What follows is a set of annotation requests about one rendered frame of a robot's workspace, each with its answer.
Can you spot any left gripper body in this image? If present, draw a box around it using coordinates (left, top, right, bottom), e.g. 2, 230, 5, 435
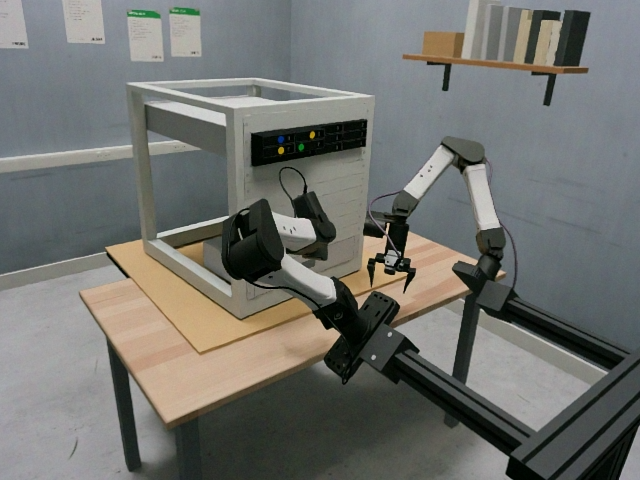
286, 244, 328, 261

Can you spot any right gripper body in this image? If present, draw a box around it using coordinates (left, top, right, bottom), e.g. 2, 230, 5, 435
368, 239, 416, 274

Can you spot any tan cardboard sheet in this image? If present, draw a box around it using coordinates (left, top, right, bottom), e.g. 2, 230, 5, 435
105, 234, 408, 356

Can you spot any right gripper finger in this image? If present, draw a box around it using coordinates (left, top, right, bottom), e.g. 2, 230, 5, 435
403, 273, 415, 294
367, 262, 376, 288

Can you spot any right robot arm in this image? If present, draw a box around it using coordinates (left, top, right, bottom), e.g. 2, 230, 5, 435
371, 136, 506, 282

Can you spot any beige rack frame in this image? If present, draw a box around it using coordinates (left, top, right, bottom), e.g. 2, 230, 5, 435
125, 78, 375, 320

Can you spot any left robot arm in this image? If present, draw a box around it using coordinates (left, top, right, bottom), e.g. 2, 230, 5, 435
221, 191, 394, 375

